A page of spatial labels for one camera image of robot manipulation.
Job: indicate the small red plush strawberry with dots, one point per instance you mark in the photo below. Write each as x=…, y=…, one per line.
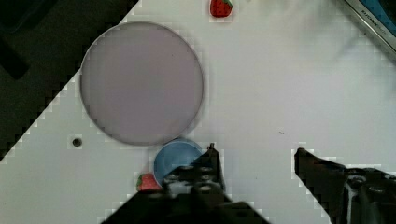
x=220, y=8

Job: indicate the silver toaster oven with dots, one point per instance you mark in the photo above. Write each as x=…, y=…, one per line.
x=379, y=16

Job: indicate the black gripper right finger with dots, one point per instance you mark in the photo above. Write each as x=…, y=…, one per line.
x=348, y=195

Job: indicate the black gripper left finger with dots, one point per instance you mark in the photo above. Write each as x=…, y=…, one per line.
x=204, y=174

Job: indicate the grey round plate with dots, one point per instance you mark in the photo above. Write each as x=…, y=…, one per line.
x=141, y=83

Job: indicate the blue bowl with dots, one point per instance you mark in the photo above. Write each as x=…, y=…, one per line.
x=179, y=152

